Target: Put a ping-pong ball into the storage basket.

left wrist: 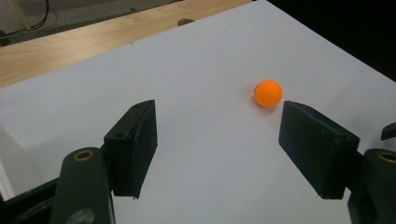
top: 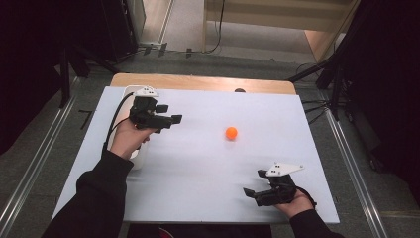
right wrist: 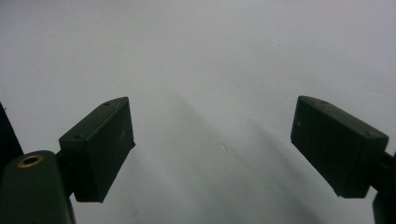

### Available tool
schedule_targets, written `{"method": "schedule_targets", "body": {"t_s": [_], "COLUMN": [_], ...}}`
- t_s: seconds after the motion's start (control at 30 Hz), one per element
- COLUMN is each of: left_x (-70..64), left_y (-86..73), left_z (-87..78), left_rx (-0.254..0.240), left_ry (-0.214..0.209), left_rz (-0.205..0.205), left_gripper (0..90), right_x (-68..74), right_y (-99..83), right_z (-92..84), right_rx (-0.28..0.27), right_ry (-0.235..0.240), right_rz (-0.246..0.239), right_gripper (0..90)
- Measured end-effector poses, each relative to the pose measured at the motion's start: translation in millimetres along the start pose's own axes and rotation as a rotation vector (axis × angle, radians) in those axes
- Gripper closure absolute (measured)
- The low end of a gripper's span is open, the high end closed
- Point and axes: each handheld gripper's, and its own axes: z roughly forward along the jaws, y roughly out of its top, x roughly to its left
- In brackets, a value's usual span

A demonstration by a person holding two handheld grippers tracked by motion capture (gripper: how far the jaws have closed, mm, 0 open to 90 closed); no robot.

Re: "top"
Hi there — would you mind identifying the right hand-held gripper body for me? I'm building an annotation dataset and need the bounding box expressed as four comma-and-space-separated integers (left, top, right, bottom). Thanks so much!
253, 162, 305, 208

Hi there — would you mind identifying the person's left hand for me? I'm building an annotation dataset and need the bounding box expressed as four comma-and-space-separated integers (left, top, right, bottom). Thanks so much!
109, 122, 158, 161

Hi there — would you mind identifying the person's right hand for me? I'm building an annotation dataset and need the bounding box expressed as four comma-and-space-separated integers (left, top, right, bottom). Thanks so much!
272, 188, 315, 220

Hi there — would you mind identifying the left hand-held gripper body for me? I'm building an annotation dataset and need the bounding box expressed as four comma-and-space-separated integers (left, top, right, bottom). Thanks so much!
128, 85, 173, 134

